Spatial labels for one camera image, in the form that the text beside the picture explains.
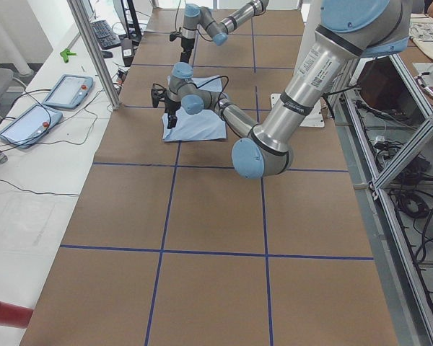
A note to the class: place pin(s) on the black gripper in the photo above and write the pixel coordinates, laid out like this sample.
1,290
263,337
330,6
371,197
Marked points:
172,107
186,46

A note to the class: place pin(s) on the light blue t-shirt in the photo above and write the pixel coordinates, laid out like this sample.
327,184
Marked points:
204,126

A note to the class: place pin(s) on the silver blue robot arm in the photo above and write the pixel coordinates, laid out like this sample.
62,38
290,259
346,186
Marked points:
196,17
347,30

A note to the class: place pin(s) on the black keyboard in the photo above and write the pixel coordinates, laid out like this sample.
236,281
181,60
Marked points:
105,35

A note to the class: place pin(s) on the upper teach pendant tablet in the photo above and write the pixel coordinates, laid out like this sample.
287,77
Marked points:
69,92

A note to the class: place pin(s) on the teach pendant tablet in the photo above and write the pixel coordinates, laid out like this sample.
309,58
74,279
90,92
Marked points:
69,92
30,126

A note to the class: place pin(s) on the green plastic clamp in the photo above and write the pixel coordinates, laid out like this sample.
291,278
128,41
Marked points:
66,54

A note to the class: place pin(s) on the lower teach pendant tablet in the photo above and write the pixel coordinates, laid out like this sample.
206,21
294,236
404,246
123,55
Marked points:
30,126

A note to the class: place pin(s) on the red fire extinguisher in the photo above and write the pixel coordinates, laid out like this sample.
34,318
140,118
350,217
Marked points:
14,316

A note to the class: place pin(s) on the aluminium frame post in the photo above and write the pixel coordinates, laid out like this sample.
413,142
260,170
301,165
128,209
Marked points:
83,24

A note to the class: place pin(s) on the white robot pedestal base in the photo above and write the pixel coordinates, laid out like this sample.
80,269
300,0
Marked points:
292,106

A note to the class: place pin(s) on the aluminium frame rack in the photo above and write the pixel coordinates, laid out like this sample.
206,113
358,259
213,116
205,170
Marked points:
383,108

